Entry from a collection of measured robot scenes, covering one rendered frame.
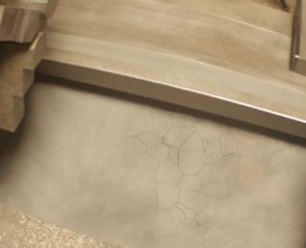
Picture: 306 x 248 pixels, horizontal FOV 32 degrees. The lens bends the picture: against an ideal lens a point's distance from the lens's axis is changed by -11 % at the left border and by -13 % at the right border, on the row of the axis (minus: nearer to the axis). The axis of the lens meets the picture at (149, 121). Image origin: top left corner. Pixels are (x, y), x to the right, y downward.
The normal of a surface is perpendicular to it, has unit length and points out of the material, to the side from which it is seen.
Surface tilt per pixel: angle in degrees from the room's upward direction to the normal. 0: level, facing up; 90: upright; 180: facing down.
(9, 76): 64
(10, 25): 90
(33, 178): 7
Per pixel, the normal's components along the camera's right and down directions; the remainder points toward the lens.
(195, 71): -0.22, 0.37
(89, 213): 0.22, -0.38
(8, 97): -0.25, 0.60
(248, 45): -0.02, -0.42
